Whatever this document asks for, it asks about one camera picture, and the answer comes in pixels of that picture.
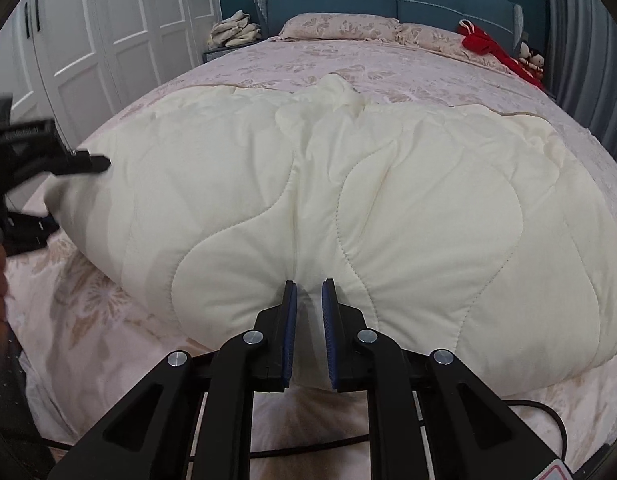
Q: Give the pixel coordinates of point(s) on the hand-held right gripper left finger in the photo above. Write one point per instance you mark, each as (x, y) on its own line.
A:
(290, 340)

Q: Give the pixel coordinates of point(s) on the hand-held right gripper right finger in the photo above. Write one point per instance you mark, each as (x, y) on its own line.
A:
(330, 340)

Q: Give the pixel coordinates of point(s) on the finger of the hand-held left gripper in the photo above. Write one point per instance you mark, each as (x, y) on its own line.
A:
(31, 232)
(73, 162)

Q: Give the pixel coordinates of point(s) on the cream quilted coat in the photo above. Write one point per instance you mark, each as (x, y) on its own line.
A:
(338, 185)

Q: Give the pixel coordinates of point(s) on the pile of cream clothes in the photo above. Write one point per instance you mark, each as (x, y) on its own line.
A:
(236, 30)

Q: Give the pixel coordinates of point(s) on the bed with pink floral bedspread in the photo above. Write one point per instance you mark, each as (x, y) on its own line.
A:
(88, 320)

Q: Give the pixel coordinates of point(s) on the white panelled wardrobe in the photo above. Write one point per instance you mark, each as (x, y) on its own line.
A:
(98, 25)

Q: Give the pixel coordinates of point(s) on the person's dark clothing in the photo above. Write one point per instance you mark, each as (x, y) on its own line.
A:
(11, 410)

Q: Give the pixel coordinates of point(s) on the grey nightstand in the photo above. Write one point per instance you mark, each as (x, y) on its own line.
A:
(216, 54)

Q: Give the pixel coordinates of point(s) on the pink floral pillow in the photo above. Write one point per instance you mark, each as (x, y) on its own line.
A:
(333, 26)
(438, 40)

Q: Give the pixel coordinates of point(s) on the red garment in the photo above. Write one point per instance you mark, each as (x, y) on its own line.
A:
(483, 42)

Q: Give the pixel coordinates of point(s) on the small plush toy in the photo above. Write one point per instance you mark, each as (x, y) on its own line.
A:
(532, 56)

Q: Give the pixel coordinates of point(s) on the grey curtain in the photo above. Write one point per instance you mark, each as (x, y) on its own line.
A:
(588, 50)

